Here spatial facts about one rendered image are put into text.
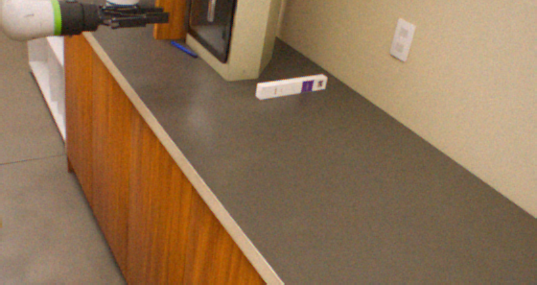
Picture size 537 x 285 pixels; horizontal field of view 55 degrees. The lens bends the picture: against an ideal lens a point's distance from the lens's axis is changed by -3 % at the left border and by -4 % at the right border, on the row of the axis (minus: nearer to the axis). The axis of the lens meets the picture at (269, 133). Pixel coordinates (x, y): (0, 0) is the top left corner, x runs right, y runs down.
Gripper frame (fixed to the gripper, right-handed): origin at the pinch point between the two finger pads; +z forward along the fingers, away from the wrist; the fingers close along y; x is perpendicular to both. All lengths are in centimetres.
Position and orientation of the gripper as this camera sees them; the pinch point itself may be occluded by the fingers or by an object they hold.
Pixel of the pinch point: (154, 15)
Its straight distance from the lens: 151.7
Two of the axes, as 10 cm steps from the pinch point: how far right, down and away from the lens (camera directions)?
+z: 8.4, -1.3, 5.2
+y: -5.1, -4.9, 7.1
